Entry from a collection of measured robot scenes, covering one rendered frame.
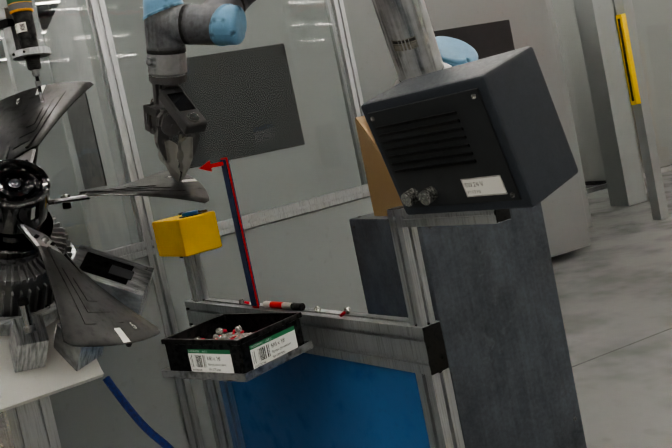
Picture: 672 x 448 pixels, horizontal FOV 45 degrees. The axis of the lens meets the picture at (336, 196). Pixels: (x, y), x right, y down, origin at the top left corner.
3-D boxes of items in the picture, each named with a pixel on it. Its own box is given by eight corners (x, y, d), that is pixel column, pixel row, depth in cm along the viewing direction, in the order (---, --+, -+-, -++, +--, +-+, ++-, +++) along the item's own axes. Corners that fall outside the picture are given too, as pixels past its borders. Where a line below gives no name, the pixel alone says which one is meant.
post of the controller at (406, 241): (410, 326, 134) (386, 209, 132) (423, 320, 135) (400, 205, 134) (422, 327, 131) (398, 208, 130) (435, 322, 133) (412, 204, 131)
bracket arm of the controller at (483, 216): (389, 227, 132) (386, 209, 132) (403, 223, 134) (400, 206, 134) (497, 223, 113) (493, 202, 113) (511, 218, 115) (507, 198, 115)
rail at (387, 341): (190, 332, 204) (184, 301, 204) (205, 327, 207) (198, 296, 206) (431, 376, 131) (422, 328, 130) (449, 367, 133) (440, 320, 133)
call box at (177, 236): (159, 262, 203) (150, 221, 203) (195, 252, 209) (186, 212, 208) (187, 263, 190) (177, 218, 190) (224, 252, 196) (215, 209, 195)
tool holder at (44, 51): (-5, 63, 150) (-17, 10, 149) (21, 63, 157) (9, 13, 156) (34, 52, 147) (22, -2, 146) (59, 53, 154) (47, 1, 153)
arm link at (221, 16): (248, -13, 155) (195, -13, 157) (230, 16, 146) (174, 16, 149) (256, 24, 160) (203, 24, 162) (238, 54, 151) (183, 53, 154)
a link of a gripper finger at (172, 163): (168, 175, 167) (165, 132, 165) (182, 182, 163) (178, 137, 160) (154, 178, 166) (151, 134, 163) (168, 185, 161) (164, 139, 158)
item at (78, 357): (76, 372, 153) (53, 347, 155) (102, 354, 158) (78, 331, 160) (80, 349, 148) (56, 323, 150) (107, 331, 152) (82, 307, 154)
